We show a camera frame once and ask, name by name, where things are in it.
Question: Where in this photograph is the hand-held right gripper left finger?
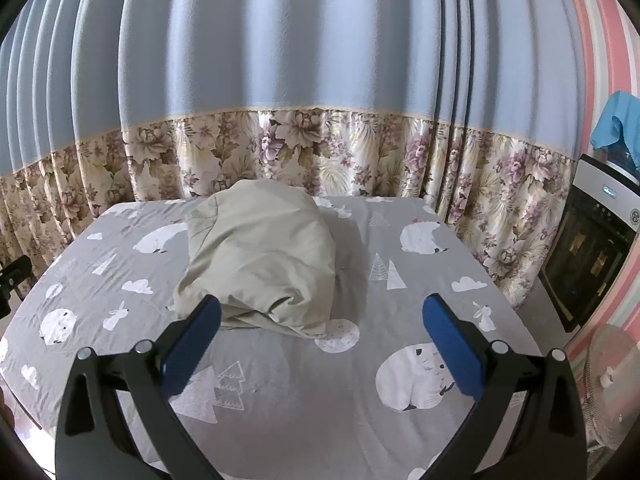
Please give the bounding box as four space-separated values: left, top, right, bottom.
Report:
54 294 236 480

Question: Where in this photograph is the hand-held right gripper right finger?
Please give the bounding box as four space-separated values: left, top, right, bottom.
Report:
422 293 590 480

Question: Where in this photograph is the grey printed bed sheet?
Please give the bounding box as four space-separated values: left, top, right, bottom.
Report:
0 195 556 480

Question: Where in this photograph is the beige hooded jacket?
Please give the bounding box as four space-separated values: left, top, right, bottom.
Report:
172 179 342 338

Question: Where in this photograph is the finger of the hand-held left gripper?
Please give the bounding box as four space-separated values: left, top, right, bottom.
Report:
0 255 32 291

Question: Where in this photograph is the blue curtain with floral border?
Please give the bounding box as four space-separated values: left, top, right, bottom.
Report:
0 0 586 311

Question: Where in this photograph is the blue cloth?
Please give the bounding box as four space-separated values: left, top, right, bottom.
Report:
590 91 640 153

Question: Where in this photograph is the beige standing fan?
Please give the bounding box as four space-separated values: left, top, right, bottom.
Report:
575 324 640 456

